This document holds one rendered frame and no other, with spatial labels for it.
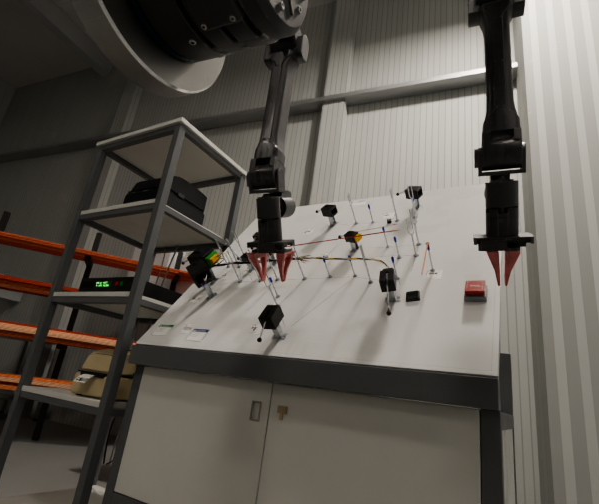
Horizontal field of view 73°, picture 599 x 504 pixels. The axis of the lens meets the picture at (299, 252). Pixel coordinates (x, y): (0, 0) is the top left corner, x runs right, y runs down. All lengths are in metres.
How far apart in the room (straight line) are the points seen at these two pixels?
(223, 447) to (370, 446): 0.45
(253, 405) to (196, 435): 0.22
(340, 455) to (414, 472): 0.18
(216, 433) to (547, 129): 3.65
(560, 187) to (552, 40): 1.54
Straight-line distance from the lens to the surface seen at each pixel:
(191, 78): 0.46
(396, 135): 5.13
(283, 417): 1.20
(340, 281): 1.39
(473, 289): 1.18
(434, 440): 1.05
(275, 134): 1.00
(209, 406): 1.36
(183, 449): 1.42
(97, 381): 1.76
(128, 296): 1.68
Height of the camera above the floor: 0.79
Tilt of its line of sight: 19 degrees up
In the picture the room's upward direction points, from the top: 8 degrees clockwise
